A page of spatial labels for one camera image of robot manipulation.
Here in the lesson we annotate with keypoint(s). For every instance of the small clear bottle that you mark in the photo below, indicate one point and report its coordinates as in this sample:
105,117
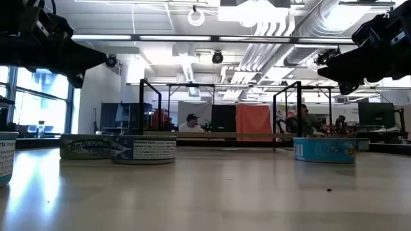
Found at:
41,130

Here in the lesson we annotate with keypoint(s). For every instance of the black track spotlight cluster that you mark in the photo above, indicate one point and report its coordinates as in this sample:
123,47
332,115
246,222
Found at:
327,56

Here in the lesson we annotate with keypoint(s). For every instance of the black distant rig frame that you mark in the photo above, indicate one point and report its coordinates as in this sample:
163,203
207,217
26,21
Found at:
191,85
330,109

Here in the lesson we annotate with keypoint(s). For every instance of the black ceiling camera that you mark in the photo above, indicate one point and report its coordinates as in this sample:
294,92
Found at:
217,57
111,61

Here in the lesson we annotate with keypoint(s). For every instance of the person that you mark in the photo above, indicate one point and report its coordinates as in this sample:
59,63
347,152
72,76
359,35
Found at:
308,123
191,125

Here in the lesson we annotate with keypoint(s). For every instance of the teal yellowfin tuna can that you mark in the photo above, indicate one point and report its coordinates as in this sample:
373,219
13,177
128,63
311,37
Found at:
6,157
324,150

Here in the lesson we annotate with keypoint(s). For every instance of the dark blue partition cabinet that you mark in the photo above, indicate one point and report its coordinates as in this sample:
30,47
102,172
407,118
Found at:
109,117

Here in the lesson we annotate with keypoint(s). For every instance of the orange cloth panel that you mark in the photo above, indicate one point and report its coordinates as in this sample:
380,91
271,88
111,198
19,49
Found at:
253,122

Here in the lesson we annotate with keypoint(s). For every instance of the black workstation desk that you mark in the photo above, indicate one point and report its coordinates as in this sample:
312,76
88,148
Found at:
385,134

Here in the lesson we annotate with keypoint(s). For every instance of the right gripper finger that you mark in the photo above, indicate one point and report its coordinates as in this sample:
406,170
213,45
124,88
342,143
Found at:
340,71

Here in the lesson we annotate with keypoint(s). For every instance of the black frame wooden shelf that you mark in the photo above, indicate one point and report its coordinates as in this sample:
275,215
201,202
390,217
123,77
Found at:
224,135

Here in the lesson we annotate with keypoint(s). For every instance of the large window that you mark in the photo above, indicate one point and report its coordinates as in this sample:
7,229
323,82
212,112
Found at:
41,106

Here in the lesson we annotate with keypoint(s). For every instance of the black overhead beam with lights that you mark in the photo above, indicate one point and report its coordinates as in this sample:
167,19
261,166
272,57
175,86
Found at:
215,39

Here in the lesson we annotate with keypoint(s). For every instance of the black aluminium table frame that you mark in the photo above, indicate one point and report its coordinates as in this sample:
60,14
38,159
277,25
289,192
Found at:
35,143

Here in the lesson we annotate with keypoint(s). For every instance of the silver ventilation duct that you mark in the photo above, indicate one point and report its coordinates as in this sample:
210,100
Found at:
321,29

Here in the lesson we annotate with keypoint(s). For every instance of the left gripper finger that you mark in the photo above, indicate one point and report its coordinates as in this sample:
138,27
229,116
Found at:
86,57

